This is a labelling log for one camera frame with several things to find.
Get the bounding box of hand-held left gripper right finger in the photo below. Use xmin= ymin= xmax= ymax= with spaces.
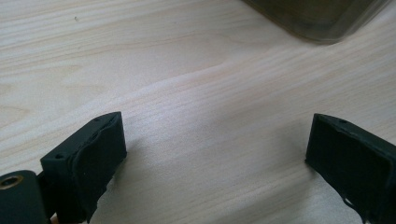
xmin=304 ymin=113 xmax=396 ymax=224

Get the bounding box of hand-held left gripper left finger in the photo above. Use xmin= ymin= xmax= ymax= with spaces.
xmin=40 ymin=111 xmax=128 ymax=224

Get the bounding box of transparent brown storage box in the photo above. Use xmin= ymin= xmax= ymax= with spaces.
xmin=241 ymin=0 xmax=391 ymax=45

